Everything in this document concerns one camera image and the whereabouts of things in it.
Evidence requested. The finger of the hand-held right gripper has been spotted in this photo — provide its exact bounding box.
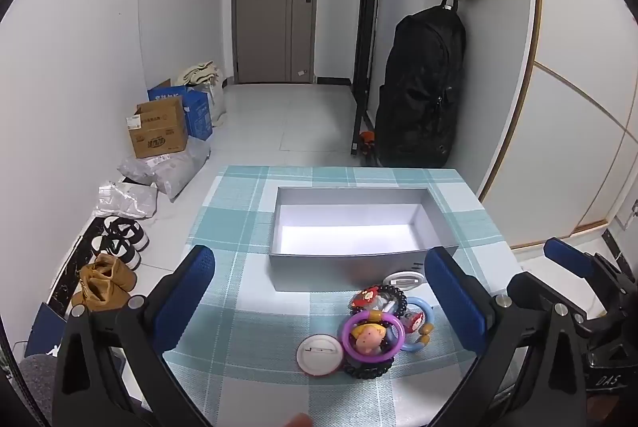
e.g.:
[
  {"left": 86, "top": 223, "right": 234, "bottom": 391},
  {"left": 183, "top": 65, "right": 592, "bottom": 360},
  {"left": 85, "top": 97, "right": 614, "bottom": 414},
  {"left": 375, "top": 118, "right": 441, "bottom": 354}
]
[
  {"left": 506, "top": 272, "right": 591, "bottom": 323},
  {"left": 543, "top": 236, "right": 636, "bottom": 308}
]

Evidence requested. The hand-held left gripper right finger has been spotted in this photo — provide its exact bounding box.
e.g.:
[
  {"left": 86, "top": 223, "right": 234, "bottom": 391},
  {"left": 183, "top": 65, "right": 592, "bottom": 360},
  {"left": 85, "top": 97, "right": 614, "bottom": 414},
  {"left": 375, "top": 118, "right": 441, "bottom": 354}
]
[{"left": 423, "top": 246, "right": 590, "bottom": 427}]

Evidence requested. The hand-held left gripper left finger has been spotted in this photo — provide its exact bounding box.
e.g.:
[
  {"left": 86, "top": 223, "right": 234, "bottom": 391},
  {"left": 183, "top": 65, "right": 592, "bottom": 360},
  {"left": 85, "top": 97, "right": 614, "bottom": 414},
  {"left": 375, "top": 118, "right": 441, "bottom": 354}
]
[{"left": 52, "top": 245, "right": 216, "bottom": 427}]

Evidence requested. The white oval badge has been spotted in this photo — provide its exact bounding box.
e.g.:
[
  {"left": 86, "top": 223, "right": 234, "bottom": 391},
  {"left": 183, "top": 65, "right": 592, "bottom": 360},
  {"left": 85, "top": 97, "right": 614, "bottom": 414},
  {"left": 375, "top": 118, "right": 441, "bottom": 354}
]
[{"left": 383, "top": 272, "right": 425, "bottom": 291}]

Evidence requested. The black bead bracelet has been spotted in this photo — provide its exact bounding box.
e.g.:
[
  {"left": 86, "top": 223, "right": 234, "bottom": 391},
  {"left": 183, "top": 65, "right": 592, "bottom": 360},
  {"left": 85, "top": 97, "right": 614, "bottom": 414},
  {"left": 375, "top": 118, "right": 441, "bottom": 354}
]
[
  {"left": 349, "top": 285, "right": 410, "bottom": 323},
  {"left": 343, "top": 347, "right": 400, "bottom": 380}
]

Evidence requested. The red cartoon hair clip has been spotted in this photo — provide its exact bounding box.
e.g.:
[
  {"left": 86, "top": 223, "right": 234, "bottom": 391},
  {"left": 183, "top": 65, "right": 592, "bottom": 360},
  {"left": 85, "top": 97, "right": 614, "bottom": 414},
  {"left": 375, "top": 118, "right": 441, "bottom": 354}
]
[{"left": 349, "top": 287, "right": 392, "bottom": 311}]

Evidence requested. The purple ring with doll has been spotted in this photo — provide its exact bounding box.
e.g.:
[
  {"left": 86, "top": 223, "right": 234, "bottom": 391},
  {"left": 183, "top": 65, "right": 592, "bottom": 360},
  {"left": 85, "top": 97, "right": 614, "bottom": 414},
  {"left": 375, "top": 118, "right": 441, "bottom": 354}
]
[{"left": 341, "top": 310, "right": 406, "bottom": 364}]

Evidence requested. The silver rectangular box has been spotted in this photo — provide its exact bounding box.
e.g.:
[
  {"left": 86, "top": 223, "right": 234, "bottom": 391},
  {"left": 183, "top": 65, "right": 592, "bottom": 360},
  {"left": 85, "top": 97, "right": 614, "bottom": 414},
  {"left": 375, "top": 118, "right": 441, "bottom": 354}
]
[{"left": 268, "top": 187, "right": 460, "bottom": 293}]

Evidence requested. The white round badge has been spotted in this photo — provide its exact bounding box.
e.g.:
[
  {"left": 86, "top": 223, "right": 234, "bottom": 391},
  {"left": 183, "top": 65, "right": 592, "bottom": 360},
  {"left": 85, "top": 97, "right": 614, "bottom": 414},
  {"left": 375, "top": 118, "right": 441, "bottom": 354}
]
[{"left": 295, "top": 333, "right": 345, "bottom": 377}]

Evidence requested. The teal plaid tablecloth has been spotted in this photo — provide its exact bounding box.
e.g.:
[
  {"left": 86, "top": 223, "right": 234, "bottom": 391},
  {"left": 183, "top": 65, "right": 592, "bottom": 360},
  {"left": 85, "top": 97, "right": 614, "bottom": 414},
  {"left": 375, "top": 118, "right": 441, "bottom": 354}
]
[{"left": 162, "top": 165, "right": 524, "bottom": 427}]

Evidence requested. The brown boot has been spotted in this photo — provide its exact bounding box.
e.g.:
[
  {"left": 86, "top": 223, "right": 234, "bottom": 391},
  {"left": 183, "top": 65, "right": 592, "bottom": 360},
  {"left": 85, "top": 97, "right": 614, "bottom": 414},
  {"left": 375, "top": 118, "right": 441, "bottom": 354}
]
[
  {"left": 92, "top": 252, "right": 138, "bottom": 293},
  {"left": 71, "top": 270, "right": 125, "bottom": 312}
]

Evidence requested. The black and white sneaker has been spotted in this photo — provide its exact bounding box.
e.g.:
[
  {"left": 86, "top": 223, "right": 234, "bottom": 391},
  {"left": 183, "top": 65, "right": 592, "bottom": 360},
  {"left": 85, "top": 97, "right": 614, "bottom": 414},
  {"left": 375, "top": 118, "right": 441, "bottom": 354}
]
[
  {"left": 102, "top": 216, "right": 149, "bottom": 251},
  {"left": 91, "top": 235, "right": 143, "bottom": 271}
]

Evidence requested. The crumpled white plastic parcel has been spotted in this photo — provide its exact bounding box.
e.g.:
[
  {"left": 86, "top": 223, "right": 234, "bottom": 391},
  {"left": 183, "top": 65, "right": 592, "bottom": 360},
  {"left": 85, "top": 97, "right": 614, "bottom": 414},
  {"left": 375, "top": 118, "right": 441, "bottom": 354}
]
[{"left": 94, "top": 180, "right": 159, "bottom": 219}]

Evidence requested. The white wardrobe with gold trim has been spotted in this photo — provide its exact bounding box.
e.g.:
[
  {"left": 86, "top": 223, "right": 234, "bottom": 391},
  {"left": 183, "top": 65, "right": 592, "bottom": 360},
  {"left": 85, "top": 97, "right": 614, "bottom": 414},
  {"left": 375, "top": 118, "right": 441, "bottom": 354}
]
[{"left": 476, "top": 0, "right": 638, "bottom": 253}]

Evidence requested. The grey plastic parcel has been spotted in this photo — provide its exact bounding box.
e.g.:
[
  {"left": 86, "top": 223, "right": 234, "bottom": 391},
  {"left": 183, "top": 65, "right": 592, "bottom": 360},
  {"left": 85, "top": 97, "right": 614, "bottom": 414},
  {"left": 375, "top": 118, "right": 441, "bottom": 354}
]
[{"left": 118, "top": 139, "right": 211, "bottom": 201}]

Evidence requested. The dark blue shoe box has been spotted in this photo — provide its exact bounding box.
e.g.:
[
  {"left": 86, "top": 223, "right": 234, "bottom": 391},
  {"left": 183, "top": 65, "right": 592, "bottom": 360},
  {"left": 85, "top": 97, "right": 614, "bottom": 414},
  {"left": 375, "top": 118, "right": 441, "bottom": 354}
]
[{"left": 25, "top": 302, "right": 68, "bottom": 358}]

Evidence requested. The brown cardboard box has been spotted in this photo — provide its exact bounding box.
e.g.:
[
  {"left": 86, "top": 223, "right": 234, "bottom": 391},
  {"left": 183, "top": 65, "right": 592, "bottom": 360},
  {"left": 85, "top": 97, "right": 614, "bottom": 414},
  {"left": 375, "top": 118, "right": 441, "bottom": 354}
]
[{"left": 127, "top": 97, "right": 189, "bottom": 159}]

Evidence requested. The blue cardboard box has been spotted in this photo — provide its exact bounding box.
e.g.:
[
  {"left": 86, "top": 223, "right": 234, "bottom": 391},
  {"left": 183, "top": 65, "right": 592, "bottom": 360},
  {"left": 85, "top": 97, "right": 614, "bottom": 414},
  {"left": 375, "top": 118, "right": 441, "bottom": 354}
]
[{"left": 148, "top": 79, "right": 211, "bottom": 141}]

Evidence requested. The white plastic bag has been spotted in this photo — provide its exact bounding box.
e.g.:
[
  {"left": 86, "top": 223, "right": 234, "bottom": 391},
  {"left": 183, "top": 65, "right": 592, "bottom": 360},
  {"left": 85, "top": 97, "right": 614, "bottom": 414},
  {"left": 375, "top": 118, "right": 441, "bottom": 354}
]
[{"left": 199, "top": 78, "right": 227, "bottom": 126}]

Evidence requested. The black backpack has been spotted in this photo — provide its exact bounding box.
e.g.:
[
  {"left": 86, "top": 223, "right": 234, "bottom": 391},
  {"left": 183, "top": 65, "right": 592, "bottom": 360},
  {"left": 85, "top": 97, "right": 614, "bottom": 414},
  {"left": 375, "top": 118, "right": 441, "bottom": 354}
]
[{"left": 374, "top": 6, "right": 468, "bottom": 169}]

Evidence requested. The beige folded cloth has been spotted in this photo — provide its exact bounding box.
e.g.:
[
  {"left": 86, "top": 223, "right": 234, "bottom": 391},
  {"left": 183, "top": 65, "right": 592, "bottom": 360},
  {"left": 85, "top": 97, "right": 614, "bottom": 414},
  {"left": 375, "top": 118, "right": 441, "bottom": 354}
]
[{"left": 175, "top": 61, "right": 220, "bottom": 86}]

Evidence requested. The black metal rack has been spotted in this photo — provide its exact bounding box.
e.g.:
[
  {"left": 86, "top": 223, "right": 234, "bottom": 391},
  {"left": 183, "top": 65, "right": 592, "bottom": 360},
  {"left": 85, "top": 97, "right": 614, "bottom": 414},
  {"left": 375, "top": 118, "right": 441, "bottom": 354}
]
[{"left": 349, "top": 0, "right": 390, "bottom": 159}]

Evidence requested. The blue ring with red figure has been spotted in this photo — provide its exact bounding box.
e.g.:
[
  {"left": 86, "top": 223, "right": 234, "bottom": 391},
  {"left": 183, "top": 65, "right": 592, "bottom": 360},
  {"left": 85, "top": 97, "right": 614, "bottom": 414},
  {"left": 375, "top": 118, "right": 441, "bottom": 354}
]
[{"left": 394, "top": 296, "right": 435, "bottom": 354}]

